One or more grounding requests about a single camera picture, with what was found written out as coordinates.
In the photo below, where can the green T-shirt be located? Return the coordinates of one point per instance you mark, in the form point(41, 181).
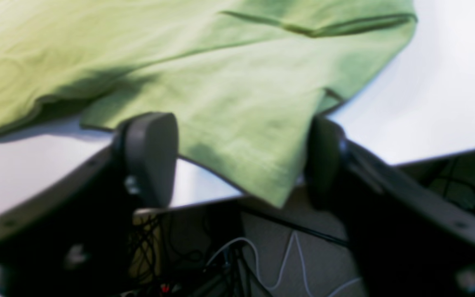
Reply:
point(244, 78)

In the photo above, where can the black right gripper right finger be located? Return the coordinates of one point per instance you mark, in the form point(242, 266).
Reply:
point(412, 235)

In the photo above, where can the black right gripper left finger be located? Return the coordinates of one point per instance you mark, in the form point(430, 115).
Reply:
point(67, 200)

